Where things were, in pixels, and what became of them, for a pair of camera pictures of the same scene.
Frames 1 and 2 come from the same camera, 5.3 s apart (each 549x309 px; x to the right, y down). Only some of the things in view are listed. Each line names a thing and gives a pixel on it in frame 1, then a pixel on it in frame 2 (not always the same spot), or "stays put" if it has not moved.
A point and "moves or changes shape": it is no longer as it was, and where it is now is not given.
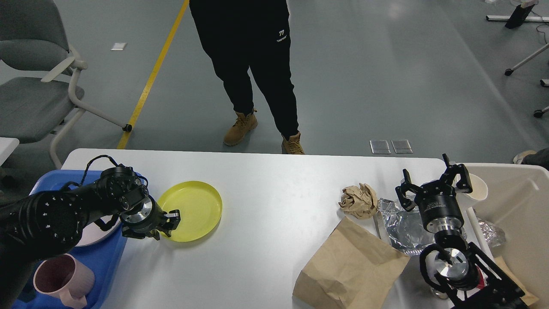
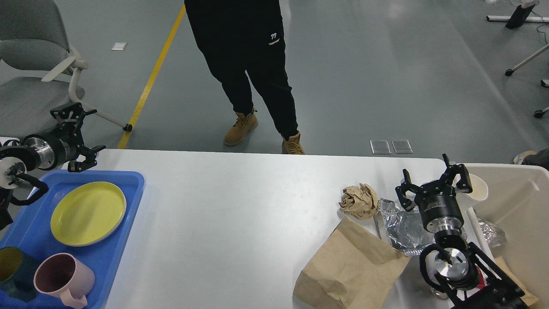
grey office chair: x=37 y=71 stays put
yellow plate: x=200 y=204 moves or changes shape
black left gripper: x=144 y=221 -> x=58 y=147
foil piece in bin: x=495 y=236 stays put
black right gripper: x=439 y=208 stays put
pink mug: x=62 y=277 stays put
